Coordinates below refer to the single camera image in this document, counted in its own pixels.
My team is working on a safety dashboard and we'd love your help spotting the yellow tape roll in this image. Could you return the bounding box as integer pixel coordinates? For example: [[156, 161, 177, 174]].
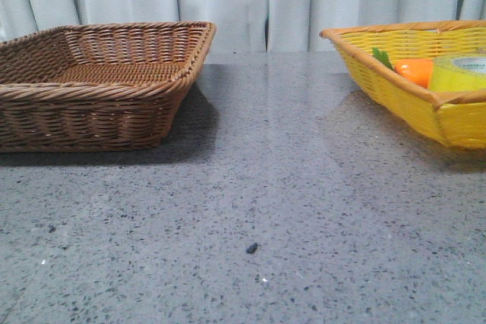
[[428, 54, 485, 92]]

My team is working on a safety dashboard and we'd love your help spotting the small black debris chip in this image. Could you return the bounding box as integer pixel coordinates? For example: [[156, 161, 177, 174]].
[[245, 242, 258, 254]]

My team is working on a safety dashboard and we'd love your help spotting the brown wicker basket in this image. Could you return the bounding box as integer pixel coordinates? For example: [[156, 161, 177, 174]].
[[1, 21, 216, 153]]

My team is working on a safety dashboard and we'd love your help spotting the orange toy carrot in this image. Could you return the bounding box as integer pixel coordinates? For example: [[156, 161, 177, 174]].
[[371, 47, 434, 88]]

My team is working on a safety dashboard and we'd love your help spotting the yellow woven basket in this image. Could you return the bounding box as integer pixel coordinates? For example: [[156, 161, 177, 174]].
[[320, 20, 485, 149]]

